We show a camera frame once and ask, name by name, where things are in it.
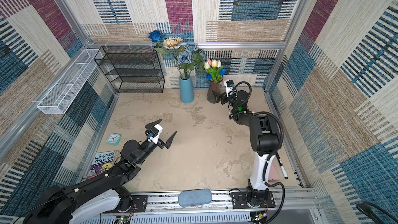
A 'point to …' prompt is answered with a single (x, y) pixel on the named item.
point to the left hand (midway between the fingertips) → (166, 123)
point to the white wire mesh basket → (60, 97)
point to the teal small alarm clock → (113, 139)
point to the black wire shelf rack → (132, 69)
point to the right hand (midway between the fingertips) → (220, 88)
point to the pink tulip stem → (209, 61)
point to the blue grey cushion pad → (186, 198)
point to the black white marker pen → (282, 167)
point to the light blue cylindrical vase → (186, 89)
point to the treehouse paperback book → (102, 163)
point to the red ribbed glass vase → (215, 86)
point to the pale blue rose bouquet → (192, 57)
